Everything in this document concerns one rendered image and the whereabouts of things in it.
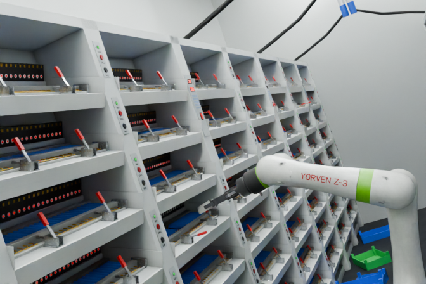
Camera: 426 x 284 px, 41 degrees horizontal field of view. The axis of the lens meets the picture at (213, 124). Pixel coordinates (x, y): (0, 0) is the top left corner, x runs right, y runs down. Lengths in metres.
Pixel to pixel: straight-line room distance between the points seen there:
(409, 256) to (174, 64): 1.20
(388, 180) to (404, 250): 0.31
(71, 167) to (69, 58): 0.45
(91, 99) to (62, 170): 0.31
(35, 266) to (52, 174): 0.25
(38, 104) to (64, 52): 0.39
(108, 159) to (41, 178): 0.32
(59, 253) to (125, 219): 0.33
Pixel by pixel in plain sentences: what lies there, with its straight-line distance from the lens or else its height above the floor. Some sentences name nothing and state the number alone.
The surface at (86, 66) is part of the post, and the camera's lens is 1.82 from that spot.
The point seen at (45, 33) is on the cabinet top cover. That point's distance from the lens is 1.77.
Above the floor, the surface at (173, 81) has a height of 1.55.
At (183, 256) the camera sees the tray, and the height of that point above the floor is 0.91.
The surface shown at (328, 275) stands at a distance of 3.88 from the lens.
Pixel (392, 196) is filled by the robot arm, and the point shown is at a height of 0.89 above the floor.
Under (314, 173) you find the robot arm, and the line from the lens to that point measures 1.95.
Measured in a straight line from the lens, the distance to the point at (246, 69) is 3.79.
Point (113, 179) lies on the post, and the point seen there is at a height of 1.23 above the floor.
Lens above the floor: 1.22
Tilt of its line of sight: 2 degrees up
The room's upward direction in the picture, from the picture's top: 19 degrees counter-clockwise
